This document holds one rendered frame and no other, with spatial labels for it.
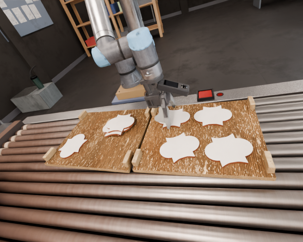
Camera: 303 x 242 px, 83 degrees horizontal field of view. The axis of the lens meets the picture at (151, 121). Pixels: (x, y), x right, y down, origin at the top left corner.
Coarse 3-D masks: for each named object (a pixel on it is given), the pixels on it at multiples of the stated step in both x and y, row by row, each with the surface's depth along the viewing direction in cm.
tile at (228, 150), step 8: (232, 136) 56; (216, 144) 55; (224, 144) 55; (232, 144) 54; (240, 144) 53; (248, 144) 52; (208, 152) 54; (216, 152) 53; (224, 152) 52; (232, 152) 52; (240, 152) 51; (248, 152) 50; (216, 160) 51; (224, 160) 50; (232, 160) 50; (240, 160) 49
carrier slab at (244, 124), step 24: (192, 120) 69; (240, 120) 62; (144, 144) 66; (264, 144) 52; (144, 168) 57; (168, 168) 55; (192, 168) 52; (216, 168) 50; (240, 168) 48; (264, 168) 46
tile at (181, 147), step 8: (176, 136) 63; (184, 136) 62; (192, 136) 61; (168, 144) 61; (176, 144) 60; (184, 144) 59; (192, 144) 58; (160, 152) 59; (168, 152) 58; (176, 152) 57; (184, 152) 57; (192, 152) 56; (176, 160) 55
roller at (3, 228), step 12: (0, 228) 57; (12, 228) 56; (24, 228) 54; (36, 228) 54; (48, 228) 53; (24, 240) 53; (36, 240) 51; (48, 240) 50; (60, 240) 48; (72, 240) 47; (84, 240) 46; (96, 240) 46; (108, 240) 45; (120, 240) 44; (132, 240) 44
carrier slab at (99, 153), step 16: (96, 112) 95; (112, 112) 90; (128, 112) 86; (144, 112) 82; (80, 128) 87; (96, 128) 83; (144, 128) 73; (64, 144) 80; (96, 144) 74; (112, 144) 71; (128, 144) 68; (64, 160) 71; (80, 160) 69; (96, 160) 66; (112, 160) 64
